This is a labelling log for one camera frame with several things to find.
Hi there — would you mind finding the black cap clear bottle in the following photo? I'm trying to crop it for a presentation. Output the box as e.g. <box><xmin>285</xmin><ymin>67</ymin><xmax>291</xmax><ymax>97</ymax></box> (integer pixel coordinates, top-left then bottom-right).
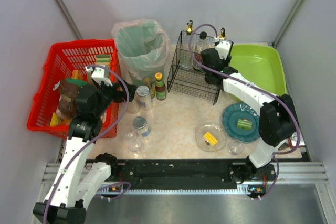
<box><xmin>194</xmin><ymin>31</ymin><xmax>208</xmax><ymax>63</ymax></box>

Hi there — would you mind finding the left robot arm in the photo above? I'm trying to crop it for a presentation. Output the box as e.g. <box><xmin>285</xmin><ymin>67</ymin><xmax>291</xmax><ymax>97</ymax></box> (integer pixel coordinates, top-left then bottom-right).
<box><xmin>33</xmin><ymin>81</ymin><xmax>137</xmax><ymax>223</ymax></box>

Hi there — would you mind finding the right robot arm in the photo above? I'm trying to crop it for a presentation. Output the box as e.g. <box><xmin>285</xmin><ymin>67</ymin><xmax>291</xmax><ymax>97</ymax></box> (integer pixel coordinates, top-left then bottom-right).
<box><xmin>196</xmin><ymin>48</ymin><xmax>300</xmax><ymax>177</ymax></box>

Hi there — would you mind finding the silver lid spice jar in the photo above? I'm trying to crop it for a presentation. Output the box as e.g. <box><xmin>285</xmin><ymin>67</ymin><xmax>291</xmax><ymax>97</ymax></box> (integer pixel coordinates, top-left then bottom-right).
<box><xmin>136</xmin><ymin>86</ymin><xmax>153</xmax><ymax>111</ymax></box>

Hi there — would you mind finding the small gold cap bottle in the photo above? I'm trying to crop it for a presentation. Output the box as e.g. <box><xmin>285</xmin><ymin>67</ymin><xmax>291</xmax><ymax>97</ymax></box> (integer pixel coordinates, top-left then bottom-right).
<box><xmin>143</xmin><ymin>77</ymin><xmax>155</xmax><ymax>99</ymax></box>

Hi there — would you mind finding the gold pourer glass bottle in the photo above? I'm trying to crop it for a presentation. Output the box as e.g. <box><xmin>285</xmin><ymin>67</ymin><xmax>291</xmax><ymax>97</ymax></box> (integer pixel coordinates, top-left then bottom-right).
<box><xmin>185</xmin><ymin>20</ymin><xmax>194</xmax><ymax>50</ymax></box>

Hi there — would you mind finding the yellow cap sauce bottle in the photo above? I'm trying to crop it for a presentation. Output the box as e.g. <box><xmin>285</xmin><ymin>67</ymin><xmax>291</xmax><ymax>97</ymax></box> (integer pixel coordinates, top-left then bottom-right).
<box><xmin>155</xmin><ymin>72</ymin><xmax>166</xmax><ymax>101</ymax></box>

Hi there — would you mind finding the striped sponge pack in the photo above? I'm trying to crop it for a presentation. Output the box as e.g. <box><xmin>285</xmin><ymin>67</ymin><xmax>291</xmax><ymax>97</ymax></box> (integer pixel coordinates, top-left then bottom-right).
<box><xmin>95</xmin><ymin>54</ymin><xmax>112</xmax><ymax>68</ymax></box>

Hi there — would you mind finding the green bin with plastic bag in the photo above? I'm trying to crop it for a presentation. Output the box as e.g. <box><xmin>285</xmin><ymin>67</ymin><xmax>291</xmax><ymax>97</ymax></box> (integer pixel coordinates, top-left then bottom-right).
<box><xmin>111</xmin><ymin>19</ymin><xmax>170</xmax><ymax>85</ymax></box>

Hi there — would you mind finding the green plastic tub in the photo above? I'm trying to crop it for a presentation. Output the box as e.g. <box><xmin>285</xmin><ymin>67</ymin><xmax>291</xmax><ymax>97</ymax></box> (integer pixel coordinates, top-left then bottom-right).
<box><xmin>230</xmin><ymin>44</ymin><xmax>287</xmax><ymax>95</ymax></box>

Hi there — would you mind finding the red plastic basket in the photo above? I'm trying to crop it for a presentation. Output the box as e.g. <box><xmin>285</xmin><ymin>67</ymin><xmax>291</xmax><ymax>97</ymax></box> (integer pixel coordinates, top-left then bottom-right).
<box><xmin>27</xmin><ymin>39</ymin><xmax>121</xmax><ymax>140</ymax></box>

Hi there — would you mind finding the clear glass front left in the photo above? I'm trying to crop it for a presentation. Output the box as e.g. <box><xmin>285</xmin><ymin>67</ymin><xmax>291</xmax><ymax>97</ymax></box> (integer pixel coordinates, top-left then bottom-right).
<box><xmin>128</xmin><ymin>140</ymin><xmax>145</xmax><ymax>153</ymax></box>

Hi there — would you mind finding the teal ceramic plate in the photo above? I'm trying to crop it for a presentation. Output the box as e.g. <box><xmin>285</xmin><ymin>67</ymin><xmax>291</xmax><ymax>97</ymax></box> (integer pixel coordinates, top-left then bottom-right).
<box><xmin>222</xmin><ymin>103</ymin><xmax>260</xmax><ymax>143</ymax></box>

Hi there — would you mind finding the clear glass plate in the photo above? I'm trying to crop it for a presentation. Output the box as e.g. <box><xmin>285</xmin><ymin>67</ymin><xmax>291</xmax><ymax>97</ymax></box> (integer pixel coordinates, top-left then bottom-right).
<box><xmin>195</xmin><ymin>123</ymin><xmax>228</xmax><ymax>152</ymax></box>

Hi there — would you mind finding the green striped cake piece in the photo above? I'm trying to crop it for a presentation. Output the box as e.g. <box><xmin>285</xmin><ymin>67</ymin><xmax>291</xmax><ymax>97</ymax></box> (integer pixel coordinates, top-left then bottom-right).
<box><xmin>236</xmin><ymin>119</ymin><xmax>253</xmax><ymax>131</ymax></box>

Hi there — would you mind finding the yellow cake piece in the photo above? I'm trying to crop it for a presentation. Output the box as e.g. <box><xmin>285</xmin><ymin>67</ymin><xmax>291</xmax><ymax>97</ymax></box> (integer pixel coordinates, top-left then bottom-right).
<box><xmin>203</xmin><ymin>132</ymin><xmax>218</xmax><ymax>146</ymax></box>

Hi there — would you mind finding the small glass bowl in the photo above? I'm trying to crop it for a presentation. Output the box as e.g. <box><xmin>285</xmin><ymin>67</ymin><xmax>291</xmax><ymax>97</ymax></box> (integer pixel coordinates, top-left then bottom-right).
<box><xmin>228</xmin><ymin>140</ymin><xmax>244</xmax><ymax>155</ymax></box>

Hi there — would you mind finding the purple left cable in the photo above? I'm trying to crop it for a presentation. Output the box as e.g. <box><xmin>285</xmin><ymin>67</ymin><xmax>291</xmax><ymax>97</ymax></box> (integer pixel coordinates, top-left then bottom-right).
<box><xmin>41</xmin><ymin>64</ymin><xmax>132</xmax><ymax>224</ymax></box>

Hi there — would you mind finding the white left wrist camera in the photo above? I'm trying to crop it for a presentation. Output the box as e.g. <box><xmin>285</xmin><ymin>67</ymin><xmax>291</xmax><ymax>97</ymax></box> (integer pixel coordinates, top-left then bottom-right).
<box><xmin>85</xmin><ymin>65</ymin><xmax>113</xmax><ymax>87</ymax></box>

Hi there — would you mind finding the black wire rack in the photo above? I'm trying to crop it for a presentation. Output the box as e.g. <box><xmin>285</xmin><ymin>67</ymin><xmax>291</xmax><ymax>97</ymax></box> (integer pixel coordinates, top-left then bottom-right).
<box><xmin>167</xmin><ymin>31</ymin><xmax>220</xmax><ymax>104</ymax></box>

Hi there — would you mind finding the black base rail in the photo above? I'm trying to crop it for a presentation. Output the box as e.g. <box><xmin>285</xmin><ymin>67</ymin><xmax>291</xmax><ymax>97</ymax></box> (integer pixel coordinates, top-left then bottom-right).
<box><xmin>103</xmin><ymin>159</ymin><xmax>277</xmax><ymax>191</ymax></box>

